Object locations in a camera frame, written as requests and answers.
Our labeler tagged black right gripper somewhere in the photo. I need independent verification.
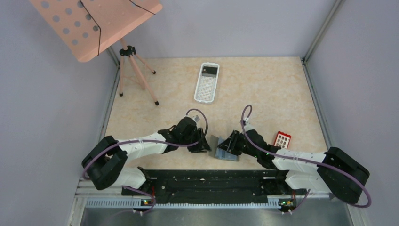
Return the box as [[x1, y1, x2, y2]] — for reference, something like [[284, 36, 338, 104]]
[[217, 129, 259, 158]]

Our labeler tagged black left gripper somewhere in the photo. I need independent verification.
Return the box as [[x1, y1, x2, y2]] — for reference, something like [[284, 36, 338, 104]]
[[180, 127, 212, 153]]

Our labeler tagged grey card holder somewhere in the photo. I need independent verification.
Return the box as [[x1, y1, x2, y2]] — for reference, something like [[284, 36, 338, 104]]
[[208, 135, 240, 162]]

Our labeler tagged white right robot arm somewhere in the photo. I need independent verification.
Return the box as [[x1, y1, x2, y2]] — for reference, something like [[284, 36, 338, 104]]
[[218, 129, 370, 204]]

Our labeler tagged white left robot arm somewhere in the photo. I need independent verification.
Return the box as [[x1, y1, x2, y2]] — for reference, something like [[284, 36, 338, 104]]
[[81, 116, 210, 195]]

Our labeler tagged black card in tray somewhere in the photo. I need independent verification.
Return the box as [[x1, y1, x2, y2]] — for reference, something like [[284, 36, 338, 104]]
[[201, 65, 218, 78]]

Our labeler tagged white perforated plastic tray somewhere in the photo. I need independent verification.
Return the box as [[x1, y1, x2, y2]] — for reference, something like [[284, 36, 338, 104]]
[[194, 62, 220, 104]]

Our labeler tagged pink music stand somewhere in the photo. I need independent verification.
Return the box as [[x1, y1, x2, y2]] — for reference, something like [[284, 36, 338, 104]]
[[30, 0, 163, 105]]

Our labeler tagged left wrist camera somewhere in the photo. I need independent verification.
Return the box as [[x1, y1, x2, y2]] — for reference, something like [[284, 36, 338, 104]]
[[186, 115, 200, 124]]

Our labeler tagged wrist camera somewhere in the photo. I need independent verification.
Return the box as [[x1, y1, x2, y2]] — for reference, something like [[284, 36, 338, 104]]
[[186, 115, 200, 124], [242, 117, 255, 132]]

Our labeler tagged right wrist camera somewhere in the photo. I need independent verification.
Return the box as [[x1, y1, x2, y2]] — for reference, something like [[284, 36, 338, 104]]
[[242, 117, 255, 132]]

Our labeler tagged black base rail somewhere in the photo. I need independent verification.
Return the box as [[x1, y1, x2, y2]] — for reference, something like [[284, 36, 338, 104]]
[[139, 169, 307, 204]]

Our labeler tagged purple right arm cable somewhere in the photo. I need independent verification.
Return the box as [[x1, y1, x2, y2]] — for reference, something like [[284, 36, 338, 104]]
[[240, 105, 372, 209]]

